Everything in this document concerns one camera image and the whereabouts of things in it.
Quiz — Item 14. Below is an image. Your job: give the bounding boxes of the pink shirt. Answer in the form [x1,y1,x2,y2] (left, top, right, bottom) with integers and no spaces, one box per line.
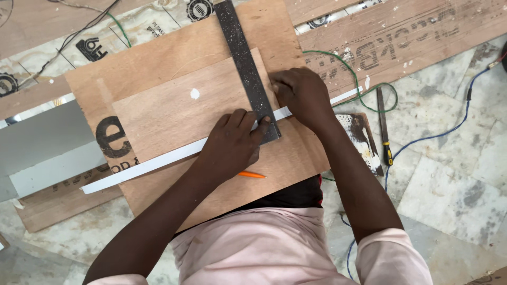
[85,206,435,285]

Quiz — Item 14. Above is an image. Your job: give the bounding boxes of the stamped pale plywood sheet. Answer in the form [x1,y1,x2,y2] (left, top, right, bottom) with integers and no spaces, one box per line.
[0,0,383,97]

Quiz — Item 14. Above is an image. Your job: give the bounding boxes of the white edge banding strip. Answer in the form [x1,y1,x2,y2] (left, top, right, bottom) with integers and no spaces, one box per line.
[81,86,364,195]

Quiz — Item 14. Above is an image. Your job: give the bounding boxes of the green wire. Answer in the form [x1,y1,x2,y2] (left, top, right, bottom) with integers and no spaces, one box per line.
[106,11,398,183]

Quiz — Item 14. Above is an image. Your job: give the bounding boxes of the person's left hand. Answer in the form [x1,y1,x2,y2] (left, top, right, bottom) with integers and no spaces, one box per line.
[197,108,273,181]

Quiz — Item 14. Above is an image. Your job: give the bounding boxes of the blue cable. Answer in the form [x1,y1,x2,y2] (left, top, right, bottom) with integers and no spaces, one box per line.
[340,59,500,280]

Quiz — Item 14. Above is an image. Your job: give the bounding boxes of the dark steel square ruler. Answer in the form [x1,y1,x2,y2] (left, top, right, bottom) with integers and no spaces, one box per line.
[213,0,282,145]

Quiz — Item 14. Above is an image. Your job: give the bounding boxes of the grey laminate board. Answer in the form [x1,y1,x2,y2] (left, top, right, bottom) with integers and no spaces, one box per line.
[0,99,108,202]

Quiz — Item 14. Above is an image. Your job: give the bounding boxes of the yellow-handled chisel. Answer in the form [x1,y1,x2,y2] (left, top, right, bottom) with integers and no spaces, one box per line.
[376,87,394,166]

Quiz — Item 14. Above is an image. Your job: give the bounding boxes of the black shorts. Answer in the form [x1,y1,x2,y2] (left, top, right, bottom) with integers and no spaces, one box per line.
[172,174,324,239]

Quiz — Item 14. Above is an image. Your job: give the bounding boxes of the person's right hand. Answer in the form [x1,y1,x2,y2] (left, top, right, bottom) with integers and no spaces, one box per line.
[269,67,338,134]

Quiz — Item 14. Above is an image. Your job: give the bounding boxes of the printed plywood offcut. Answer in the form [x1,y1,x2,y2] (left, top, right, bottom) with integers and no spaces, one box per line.
[15,162,124,234]

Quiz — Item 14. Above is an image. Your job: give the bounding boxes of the small plywood piece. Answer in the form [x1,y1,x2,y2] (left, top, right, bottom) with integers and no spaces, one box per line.
[112,48,280,163]

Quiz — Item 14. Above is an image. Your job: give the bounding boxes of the black cable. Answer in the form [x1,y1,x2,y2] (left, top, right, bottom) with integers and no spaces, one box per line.
[18,0,122,88]

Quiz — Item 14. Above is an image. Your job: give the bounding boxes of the large plywood board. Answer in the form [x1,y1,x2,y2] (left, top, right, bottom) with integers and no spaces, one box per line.
[64,0,331,233]

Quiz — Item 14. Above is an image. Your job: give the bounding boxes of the long printed wooden plank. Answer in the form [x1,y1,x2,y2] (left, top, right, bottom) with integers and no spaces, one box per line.
[296,0,507,104]

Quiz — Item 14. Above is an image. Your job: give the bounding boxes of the paint-stained wooden piece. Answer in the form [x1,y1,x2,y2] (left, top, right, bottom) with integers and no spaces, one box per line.
[335,113,385,177]

